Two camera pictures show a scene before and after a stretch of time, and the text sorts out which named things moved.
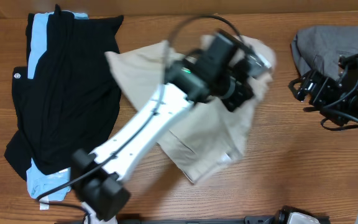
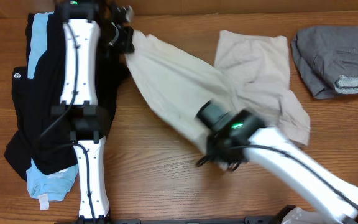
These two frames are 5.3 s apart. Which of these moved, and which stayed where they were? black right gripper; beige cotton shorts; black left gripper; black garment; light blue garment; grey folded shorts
Moved: black right gripper; black left gripper; beige cotton shorts
Stayed: grey folded shorts; black garment; light blue garment
